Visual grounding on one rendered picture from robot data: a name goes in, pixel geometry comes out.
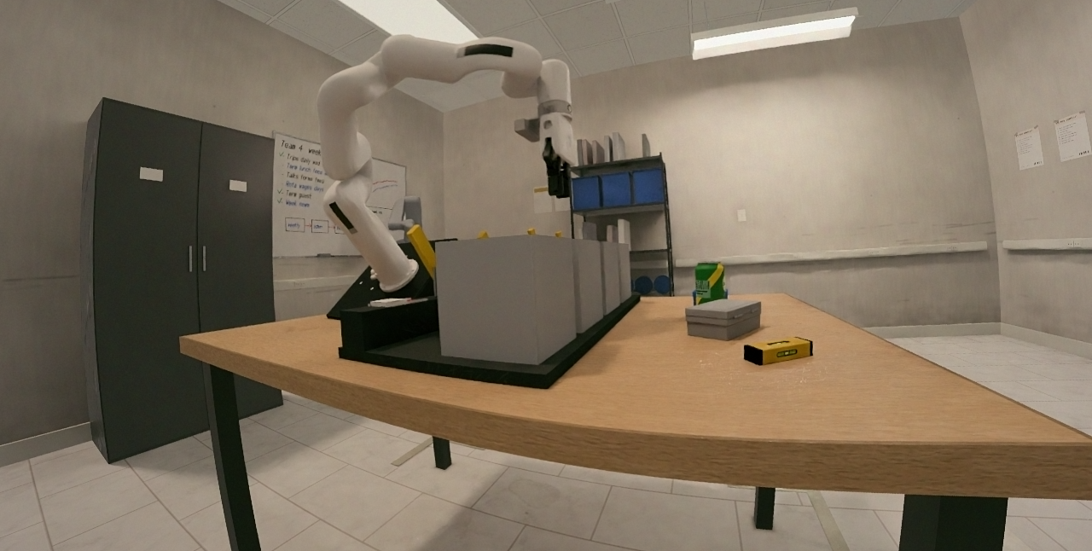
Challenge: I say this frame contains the yellow pocket level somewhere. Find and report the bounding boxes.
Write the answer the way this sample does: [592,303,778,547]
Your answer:
[744,337,814,366]

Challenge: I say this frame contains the green drink can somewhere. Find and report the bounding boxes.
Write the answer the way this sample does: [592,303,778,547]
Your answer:
[695,260,726,306]

